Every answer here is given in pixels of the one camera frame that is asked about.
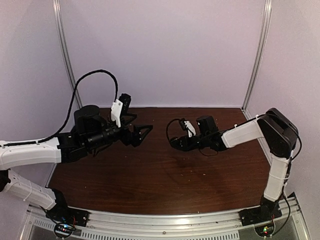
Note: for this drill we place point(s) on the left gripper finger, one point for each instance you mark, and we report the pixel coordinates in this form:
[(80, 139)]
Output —
[(139, 134), (127, 118)]

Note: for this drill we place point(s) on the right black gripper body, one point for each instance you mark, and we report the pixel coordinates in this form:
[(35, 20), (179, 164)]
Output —
[(203, 143)]

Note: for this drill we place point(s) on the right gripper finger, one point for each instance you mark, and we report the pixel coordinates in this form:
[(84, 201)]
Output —
[(180, 145), (182, 140)]

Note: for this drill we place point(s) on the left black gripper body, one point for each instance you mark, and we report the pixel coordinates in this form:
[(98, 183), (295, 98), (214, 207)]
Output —
[(97, 139)]

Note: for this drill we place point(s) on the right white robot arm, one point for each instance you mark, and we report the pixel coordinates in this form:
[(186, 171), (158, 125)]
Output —
[(280, 134)]

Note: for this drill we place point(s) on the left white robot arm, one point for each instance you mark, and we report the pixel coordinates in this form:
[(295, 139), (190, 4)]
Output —
[(15, 154)]

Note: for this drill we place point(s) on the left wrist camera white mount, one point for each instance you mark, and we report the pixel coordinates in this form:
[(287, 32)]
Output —
[(120, 108)]

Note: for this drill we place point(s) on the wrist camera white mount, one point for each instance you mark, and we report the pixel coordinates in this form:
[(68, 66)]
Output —
[(120, 108), (188, 127)]

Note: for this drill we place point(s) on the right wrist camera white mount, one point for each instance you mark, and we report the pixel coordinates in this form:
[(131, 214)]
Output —
[(188, 127)]

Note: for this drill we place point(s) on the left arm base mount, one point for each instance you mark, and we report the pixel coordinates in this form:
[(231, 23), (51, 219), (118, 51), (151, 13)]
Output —
[(65, 218)]

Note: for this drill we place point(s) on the aluminium front rail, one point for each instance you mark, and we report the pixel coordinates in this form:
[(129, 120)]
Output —
[(221, 225)]

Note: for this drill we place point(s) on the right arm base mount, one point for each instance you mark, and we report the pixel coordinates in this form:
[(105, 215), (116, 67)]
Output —
[(263, 217)]

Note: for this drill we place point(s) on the left aluminium frame post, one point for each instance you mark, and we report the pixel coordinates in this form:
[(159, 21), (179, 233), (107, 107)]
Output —
[(63, 43)]

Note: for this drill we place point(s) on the aluminium frame post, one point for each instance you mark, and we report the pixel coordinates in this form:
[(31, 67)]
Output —
[(63, 43), (264, 30)]

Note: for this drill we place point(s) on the right aluminium frame post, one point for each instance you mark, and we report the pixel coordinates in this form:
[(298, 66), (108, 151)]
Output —
[(264, 30)]

